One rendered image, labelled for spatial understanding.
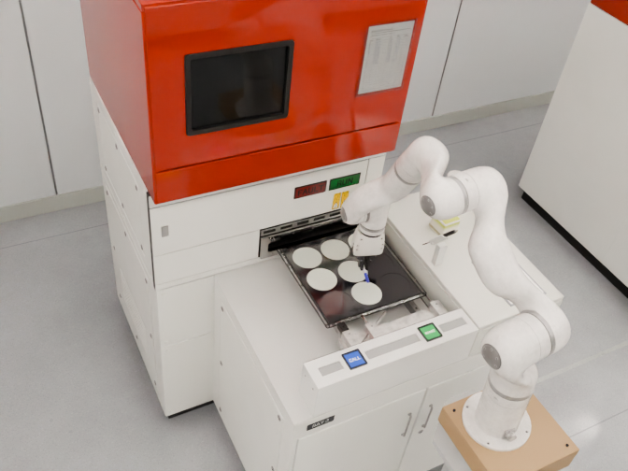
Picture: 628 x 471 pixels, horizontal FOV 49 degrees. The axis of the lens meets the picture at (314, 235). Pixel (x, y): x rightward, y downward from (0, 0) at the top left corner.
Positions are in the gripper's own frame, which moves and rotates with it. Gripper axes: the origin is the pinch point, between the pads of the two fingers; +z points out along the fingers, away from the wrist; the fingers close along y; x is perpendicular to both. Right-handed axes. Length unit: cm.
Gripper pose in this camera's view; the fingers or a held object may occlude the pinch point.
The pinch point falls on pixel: (363, 263)
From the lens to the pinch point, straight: 231.0
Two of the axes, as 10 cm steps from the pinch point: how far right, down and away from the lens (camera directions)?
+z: -1.0, 7.4, 6.7
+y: -9.8, 0.5, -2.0
